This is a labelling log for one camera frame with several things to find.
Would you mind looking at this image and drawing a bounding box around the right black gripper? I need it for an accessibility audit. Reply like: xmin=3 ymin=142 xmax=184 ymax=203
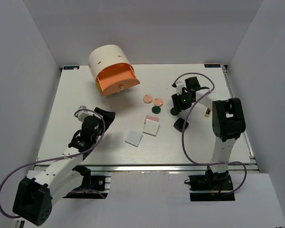
xmin=171 ymin=91 xmax=194 ymax=114

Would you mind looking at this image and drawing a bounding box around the pink round compact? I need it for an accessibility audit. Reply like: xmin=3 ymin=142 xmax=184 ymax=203
xmin=143 ymin=95 xmax=153 ymax=104
xmin=153 ymin=98 xmax=164 ymax=107

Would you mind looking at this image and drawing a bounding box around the dark green round compact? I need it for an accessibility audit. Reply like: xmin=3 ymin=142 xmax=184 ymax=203
xmin=152 ymin=106 xmax=161 ymax=114

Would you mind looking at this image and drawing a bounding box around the yellow drawer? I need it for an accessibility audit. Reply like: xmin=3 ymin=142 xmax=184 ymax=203
xmin=95 ymin=81 xmax=102 ymax=93

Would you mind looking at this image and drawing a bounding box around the gold black lipstick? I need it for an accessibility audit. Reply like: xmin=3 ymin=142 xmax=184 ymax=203
xmin=204 ymin=108 xmax=211 ymax=117

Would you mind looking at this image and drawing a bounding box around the peach top drawer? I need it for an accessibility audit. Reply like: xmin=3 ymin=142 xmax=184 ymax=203
xmin=95 ymin=63 xmax=140 ymax=96

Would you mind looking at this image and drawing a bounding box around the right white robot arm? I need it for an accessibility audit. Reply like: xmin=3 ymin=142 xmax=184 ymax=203
xmin=171 ymin=73 xmax=246 ymax=190

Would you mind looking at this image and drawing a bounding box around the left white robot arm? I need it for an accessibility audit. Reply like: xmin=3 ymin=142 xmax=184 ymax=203
xmin=12 ymin=106 xmax=115 ymax=226

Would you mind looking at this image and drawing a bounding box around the black square compact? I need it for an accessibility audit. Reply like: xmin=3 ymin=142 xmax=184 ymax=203
xmin=173 ymin=118 xmax=189 ymax=132

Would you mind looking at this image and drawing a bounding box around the pink square palette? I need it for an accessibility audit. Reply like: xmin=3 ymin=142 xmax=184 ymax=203
xmin=144 ymin=115 xmax=159 ymax=124

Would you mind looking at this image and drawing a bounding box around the light blue square palette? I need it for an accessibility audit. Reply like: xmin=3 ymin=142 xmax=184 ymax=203
xmin=125 ymin=130 xmax=143 ymax=147

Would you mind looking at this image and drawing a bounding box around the white square palette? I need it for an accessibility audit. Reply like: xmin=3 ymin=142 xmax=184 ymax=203
xmin=142 ymin=120 xmax=159 ymax=136

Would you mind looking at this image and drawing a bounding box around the right blue table sticker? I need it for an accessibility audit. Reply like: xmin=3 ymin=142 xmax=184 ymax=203
xmin=204 ymin=64 xmax=221 ymax=68

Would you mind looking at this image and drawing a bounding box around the blue table sticker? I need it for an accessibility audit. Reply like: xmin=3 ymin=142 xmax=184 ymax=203
xmin=204 ymin=64 xmax=221 ymax=68
xmin=63 ymin=66 xmax=80 ymax=70

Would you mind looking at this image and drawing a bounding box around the white round drawer cabinet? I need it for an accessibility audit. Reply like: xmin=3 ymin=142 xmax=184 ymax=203
xmin=88 ymin=45 xmax=133 ymax=83

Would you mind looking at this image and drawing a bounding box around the left blue table sticker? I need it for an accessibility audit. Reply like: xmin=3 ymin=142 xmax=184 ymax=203
xmin=63 ymin=66 xmax=80 ymax=70

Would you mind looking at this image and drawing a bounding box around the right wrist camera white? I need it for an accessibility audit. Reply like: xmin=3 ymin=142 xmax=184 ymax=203
xmin=172 ymin=81 xmax=185 ymax=95

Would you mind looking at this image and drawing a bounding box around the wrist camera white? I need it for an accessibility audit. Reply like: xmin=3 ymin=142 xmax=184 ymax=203
xmin=172 ymin=81 xmax=185 ymax=95
xmin=74 ymin=105 xmax=94 ymax=123

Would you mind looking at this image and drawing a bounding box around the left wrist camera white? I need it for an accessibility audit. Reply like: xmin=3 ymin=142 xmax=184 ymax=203
xmin=74 ymin=105 xmax=94 ymax=123

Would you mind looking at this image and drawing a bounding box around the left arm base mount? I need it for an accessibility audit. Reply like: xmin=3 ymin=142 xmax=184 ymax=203
xmin=65 ymin=166 xmax=108 ymax=200

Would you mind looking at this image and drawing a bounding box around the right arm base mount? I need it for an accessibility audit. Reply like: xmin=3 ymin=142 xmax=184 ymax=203
xmin=184 ymin=168 xmax=235 ymax=202

